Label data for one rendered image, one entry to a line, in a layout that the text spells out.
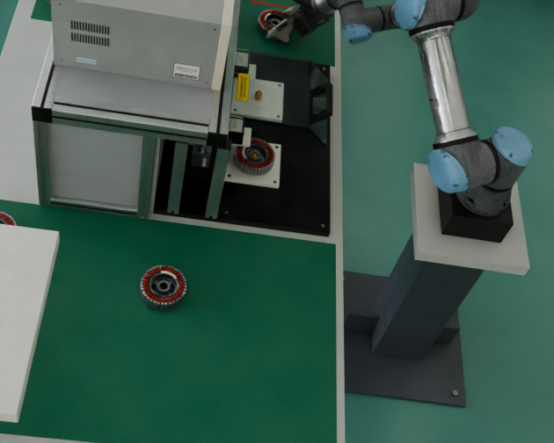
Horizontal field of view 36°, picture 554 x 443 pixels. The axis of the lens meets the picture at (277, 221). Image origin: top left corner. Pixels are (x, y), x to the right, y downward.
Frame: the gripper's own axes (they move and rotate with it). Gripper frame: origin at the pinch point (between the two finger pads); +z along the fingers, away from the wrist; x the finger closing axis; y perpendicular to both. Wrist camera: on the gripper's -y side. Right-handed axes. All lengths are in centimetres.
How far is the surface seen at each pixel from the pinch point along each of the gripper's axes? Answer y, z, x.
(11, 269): -22, -33, -139
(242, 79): -7, -30, -58
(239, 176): 15, -10, -63
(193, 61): -21, -35, -72
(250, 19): -5.4, 5.9, -0.6
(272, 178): 21, -15, -59
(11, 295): -20, -35, -144
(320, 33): 12.2, -7.1, 7.0
